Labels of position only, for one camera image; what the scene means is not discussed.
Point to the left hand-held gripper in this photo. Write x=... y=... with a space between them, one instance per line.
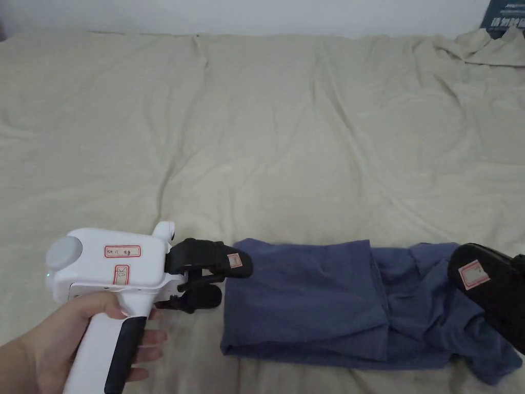
x=102 y=266

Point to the dark blue shirt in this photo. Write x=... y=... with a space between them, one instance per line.
x=307 y=295

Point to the person's left hand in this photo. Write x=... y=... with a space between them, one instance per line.
x=45 y=349

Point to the dark blue carton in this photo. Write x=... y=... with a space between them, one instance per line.
x=504 y=16

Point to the bed with beige sheet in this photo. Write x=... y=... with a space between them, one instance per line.
x=262 y=143

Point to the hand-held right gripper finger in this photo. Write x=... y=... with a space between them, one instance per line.
x=492 y=279

